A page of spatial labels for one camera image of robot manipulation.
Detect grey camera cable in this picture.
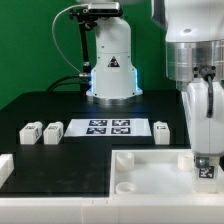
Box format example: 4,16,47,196
51,3,88,74

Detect white obstacle wall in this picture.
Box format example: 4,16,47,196
0,153,224,224

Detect black cables at base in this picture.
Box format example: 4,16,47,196
45,74,88,93

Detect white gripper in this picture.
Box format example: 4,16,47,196
182,80,224,168

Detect black camera stand pole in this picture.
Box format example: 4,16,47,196
69,9,97,93

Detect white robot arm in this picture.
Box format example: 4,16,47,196
78,0,224,168

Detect white square tabletop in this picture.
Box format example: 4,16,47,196
110,149,224,198

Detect white marker sheet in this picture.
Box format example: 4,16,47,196
65,118,151,137

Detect black camera on stand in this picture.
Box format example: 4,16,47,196
87,2,120,14

